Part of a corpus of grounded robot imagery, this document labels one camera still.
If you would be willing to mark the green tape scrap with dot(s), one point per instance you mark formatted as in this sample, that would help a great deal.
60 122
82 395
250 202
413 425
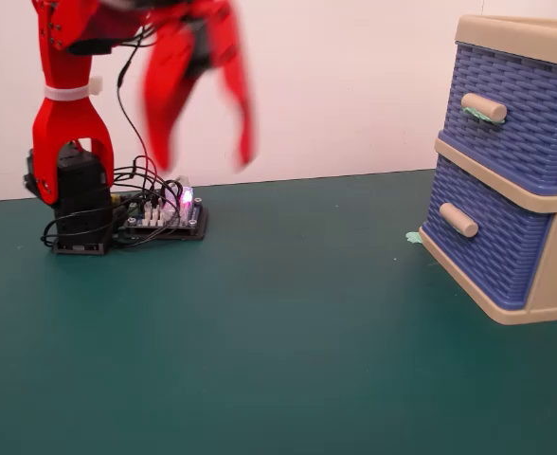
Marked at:
413 237

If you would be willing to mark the dark green table mat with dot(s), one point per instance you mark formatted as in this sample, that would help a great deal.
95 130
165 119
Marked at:
259 360

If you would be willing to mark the motor controller circuit board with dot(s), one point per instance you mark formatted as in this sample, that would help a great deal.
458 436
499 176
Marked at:
165 220

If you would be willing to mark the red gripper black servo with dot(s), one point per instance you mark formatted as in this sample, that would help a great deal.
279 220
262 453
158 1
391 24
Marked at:
188 23

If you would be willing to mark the black servo wiring bundle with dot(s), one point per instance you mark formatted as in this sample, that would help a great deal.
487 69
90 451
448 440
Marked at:
126 70

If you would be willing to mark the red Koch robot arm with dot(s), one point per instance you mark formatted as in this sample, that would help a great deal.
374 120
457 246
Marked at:
65 118

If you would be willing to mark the white zip tie on upper arm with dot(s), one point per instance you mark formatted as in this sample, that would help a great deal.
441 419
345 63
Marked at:
70 92

